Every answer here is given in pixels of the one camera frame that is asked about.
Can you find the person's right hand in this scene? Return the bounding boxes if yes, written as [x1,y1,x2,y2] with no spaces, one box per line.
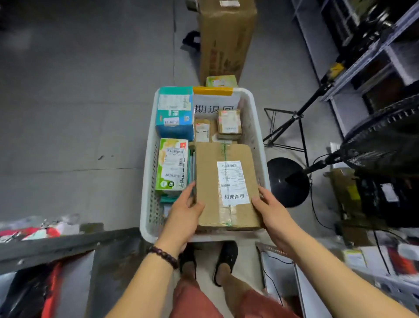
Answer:
[251,186,308,259]

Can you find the person's left hand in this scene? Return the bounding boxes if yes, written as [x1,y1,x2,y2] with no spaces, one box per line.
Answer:
[155,182,206,258]

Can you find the dark green cardboard box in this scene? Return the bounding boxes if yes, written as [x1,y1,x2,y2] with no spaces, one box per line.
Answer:
[196,142,262,230]

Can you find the white plastic basket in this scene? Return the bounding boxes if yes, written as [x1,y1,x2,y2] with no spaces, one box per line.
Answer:
[140,86,271,244]

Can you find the teal box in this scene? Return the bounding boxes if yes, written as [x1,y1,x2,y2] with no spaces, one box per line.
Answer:
[158,149,197,204]

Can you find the blue cardboard box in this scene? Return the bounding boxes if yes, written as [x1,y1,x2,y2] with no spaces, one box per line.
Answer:
[155,86,196,142]

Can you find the brown box labelled 0227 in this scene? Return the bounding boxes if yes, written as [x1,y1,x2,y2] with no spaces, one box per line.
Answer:
[210,119,239,145]

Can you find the taped brown parcel long label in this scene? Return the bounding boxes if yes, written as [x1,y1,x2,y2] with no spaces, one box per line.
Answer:
[194,118,212,143]

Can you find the person's right forearm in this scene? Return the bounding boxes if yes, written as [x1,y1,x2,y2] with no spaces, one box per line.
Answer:
[288,235,416,318]

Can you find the person's left forearm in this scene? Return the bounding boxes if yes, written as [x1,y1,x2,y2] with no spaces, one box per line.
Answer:
[104,255,176,318]

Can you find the person's black shoe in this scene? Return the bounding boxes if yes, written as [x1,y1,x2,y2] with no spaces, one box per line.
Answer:
[178,244,198,279]
[213,241,239,287]

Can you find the person's red trouser leg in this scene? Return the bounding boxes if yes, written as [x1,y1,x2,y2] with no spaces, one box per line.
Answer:
[169,280,223,318]
[235,288,300,318]

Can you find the white flat board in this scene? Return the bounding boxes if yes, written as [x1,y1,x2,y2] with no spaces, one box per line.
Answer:
[257,242,305,305]

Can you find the black standing fan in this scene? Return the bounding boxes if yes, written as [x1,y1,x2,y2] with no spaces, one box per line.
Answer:
[267,95,419,209]

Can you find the olive brown box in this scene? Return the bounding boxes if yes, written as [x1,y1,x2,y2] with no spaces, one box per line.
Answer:
[327,167,362,220]

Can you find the small yellowish box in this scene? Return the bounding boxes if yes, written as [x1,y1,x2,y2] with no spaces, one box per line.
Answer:
[342,249,367,268]

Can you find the black machine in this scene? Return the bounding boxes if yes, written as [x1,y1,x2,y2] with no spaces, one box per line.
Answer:
[355,173,419,228]

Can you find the black tripod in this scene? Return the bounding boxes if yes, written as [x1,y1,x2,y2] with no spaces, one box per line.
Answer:
[263,62,344,168]

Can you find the white paper sign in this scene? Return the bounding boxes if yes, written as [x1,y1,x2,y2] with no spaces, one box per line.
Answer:
[193,93,241,115]

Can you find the white perforated metal rack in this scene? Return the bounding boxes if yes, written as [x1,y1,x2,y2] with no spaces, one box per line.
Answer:
[327,262,419,315]

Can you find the yellow tape piece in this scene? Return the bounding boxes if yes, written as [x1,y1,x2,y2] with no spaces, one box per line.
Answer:
[192,86,234,97]

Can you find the red plastic tray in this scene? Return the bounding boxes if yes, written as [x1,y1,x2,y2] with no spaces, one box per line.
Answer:
[41,262,63,318]

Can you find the small green and white box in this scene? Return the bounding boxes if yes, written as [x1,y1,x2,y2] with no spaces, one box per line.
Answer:
[205,75,239,88]

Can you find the black floor object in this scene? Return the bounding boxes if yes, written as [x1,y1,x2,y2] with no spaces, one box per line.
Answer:
[182,30,201,52]

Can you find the white storage rack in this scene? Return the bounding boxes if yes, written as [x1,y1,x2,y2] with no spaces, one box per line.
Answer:
[291,0,419,138]

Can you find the tall printed floor carton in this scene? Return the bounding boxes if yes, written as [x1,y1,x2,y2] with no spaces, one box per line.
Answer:
[197,0,258,86]

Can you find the dark bead bracelet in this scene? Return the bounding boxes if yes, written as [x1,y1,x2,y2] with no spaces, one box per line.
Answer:
[146,246,180,270]

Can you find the grey metal rack frame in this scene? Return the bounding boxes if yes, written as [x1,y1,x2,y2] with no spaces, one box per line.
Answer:
[0,226,144,318]

